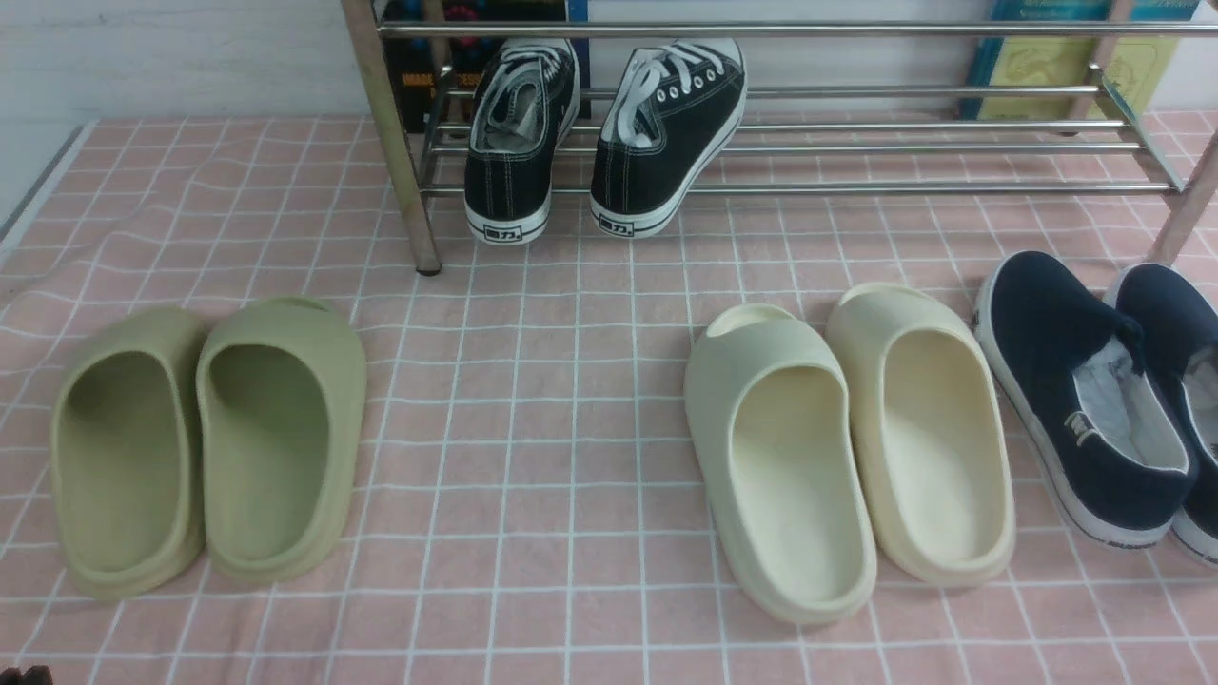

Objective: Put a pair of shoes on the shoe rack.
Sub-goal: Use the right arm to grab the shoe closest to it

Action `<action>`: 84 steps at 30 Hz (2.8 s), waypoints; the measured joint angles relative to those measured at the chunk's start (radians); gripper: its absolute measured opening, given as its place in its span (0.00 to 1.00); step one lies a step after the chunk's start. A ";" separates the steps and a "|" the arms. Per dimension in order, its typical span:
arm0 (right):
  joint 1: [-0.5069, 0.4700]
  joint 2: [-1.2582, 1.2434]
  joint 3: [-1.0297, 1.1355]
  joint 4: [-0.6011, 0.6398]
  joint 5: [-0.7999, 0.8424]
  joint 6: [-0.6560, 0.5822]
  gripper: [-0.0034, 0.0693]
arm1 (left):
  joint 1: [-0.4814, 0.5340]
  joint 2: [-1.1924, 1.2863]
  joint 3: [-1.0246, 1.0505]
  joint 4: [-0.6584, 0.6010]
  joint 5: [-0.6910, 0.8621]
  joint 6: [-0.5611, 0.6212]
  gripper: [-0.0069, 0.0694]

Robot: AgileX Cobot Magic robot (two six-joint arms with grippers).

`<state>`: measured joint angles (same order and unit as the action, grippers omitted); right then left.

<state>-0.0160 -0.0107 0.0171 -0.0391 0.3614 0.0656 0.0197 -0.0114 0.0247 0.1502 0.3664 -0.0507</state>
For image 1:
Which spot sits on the navy slip-on shoe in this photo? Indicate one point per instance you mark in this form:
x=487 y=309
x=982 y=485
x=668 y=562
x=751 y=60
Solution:
x=1180 y=347
x=1074 y=369

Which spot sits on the black box behind rack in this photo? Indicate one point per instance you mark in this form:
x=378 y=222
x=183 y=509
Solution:
x=410 y=61

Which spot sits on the metal shoe rack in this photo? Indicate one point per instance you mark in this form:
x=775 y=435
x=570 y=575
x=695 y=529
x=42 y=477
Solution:
x=1098 y=106

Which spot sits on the left cream foam slide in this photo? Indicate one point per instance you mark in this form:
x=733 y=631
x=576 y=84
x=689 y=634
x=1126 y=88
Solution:
x=767 y=406

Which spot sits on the cream foam slide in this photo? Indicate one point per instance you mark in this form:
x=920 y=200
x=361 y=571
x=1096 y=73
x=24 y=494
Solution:
x=927 y=433
x=767 y=406

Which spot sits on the right black canvas sneaker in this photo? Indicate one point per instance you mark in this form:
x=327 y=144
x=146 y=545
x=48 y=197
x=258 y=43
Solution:
x=677 y=106

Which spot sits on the black canvas sneaker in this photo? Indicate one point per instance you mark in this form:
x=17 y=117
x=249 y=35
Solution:
x=677 y=106
x=525 y=105

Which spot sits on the left black canvas sneaker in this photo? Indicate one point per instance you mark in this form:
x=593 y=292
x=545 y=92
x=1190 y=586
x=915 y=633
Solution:
x=525 y=105

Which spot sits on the right cream foam slide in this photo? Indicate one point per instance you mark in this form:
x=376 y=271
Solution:
x=927 y=433

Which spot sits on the right green foam slide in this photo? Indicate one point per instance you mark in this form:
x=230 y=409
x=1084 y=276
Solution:
x=281 y=387

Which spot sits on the green foam slide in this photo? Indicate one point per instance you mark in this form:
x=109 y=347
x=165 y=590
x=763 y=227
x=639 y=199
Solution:
x=125 y=453
x=281 y=387

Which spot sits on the yellow and teal book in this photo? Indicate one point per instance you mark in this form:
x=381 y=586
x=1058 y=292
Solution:
x=1136 y=67

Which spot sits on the left green foam slide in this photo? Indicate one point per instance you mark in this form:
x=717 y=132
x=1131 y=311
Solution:
x=125 y=453

